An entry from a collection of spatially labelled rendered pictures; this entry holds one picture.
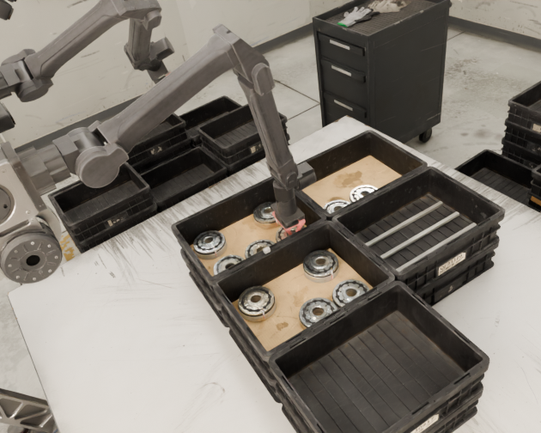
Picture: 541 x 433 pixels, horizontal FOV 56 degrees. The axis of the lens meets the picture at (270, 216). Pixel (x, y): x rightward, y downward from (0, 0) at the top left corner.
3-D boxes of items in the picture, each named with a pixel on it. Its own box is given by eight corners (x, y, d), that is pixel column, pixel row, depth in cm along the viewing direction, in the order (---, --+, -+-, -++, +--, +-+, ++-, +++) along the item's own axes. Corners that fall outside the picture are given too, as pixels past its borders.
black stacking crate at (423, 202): (398, 307, 138) (398, 278, 131) (332, 246, 159) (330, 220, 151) (501, 241, 150) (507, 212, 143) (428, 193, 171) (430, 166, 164)
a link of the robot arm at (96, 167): (227, 5, 103) (256, 25, 98) (249, 54, 115) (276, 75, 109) (51, 144, 99) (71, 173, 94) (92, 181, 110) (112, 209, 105)
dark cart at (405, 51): (371, 179, 311) (367, 36, 253) (324, 151, 341) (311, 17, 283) (439, 139, 332) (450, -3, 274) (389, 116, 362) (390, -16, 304)
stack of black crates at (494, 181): (551, 219, 245) (562, 181, 230) (511, 250, 234) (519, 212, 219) (481, 184, 272) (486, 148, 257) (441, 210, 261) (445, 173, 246)
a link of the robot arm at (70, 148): (44, 143, 96) (54, 160, 93) (94, 122, 100) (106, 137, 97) (61, 178, 103) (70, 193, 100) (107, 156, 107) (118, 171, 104)
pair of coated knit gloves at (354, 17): (349, 29, 271) (349, 23, 269) (326, 21, 284) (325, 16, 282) (383, 14, 280) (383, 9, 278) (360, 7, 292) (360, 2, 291)
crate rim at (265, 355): (266, 364, 119) (264, 359, 118) (211, 288, 140) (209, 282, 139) (398, 283, 132) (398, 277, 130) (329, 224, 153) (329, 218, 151)
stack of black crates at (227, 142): (240, 217, 280) (223, 149, 251) (213, 193, 300) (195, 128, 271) (298, 186, 294) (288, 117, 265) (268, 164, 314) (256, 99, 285)
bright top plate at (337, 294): (345, 315, 133) (344, 314, 132) (325, 289, 140) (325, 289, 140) (378, 299, 135) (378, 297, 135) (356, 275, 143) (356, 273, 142)
